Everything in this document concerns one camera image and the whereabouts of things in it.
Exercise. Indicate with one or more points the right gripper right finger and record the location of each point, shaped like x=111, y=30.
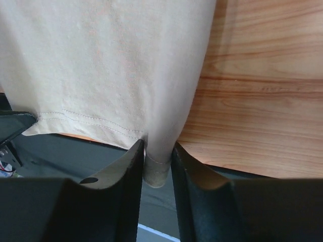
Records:
x=212, y=207

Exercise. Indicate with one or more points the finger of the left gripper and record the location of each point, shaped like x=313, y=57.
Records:
x=13, y=123

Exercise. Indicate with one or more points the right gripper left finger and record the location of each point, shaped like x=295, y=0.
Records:
x=102, y=207

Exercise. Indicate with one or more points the beige t shirt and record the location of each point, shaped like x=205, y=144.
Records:
x=113, y=71

